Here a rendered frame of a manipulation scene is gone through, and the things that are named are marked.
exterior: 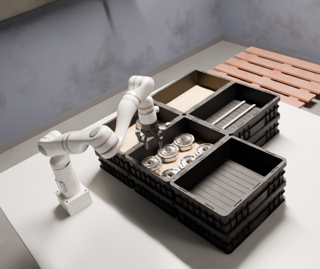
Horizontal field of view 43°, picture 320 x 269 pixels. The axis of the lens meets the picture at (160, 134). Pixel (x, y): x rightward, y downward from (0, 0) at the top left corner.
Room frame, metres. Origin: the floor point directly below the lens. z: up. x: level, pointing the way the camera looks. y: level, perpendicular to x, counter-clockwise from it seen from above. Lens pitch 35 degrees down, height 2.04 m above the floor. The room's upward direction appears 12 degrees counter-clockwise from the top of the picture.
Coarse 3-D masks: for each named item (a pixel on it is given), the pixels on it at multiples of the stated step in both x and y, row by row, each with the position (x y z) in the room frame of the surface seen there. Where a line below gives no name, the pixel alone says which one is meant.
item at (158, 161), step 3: (150, 156) 1.52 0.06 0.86; (153, 156) 1.51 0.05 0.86; (144, 159) 1.51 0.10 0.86; (147, 159) 1.51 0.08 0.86; (156, 159) 1.49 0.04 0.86; (159, 159) 1.49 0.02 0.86; (141, 162) 1.49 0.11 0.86; (144, 162) 1.48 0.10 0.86; (156, 162) 1.47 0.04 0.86; (159, 162) 1.47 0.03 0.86; (153, 165) 1.45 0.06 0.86; (156, 165) 1.44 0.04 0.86; (159, 165) 1.44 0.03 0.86; (150, 168) 1.44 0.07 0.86; (153, 168) 1.43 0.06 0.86; (156, 168) 1.43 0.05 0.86
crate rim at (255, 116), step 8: (224, 88) 1.89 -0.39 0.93; (256, 88) 1.82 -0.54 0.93; (280, 96) 1.70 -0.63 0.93; (200, 104) 1.78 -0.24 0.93; (272, 104) 1.66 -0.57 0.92; (192, 112) 1.73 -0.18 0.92; (256, 112) 1.61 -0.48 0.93; (264, 112) 1.62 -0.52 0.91; (200, 120) 1.63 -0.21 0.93; (248, 120) 1.56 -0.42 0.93; (216, 128) 1.54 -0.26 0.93; (240, 128) 1.51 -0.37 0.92
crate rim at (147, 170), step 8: (176, 120) 1.68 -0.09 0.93; (192, 120) 1.65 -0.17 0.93; (168, 128) 1.63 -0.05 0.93; (216, 144) 1.42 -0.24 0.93; (128, 152) 1.50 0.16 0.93; (128, 160) 1.45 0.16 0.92; (144, 168) 1.36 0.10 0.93; (184, 168) 1.31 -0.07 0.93; (152, 176) 1.32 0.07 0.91; (160, 176) 1.29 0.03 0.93; (176, 176) 1.27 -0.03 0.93; (168, 184) 1.25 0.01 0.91
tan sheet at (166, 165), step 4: (196, 140) 1.61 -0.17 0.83; (200, 140) 1.61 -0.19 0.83; (196, 144) 1.58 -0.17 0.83; (200, 144) 1.58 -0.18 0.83; (192, 148) 1.56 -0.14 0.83; (180, 152) 1.55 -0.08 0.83; (184, 152) 1.54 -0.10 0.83; (188, 152) 1.53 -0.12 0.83; (192, 152) 1.53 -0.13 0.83; (156, 156) 1.55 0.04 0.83; (180, 156) 1.51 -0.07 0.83; (176, 160) 1.49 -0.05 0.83; (164, 164) 1.48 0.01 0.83; (168, 164) 1.47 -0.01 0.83; (172, 164) 1.47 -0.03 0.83; (176, 164) 1.46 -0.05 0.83; (164, 168) 1.45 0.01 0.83; (168, 168) 1.45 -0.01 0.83; (160, 172) 1.43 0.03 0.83
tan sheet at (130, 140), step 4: (132, 128) 1.84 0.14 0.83; (136, 128) 1.83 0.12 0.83; (128, 132) 1.81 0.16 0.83; (132, 132) 1.80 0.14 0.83; (128, 136) 1.77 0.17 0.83; (132, 136) 1.76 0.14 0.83; (136, 136) 1.76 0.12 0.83; (124, 140) 1.74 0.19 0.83; (128, 140) 1.73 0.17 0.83; (132, 140) 1.72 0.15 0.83; (136, 140) 1.72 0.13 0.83; (124, 144) 1.71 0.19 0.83; (128, 144) 1.70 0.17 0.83; (132, 144) 1.69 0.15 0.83; (124, 148) 1.67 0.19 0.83; (128, 148) 1.66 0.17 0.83
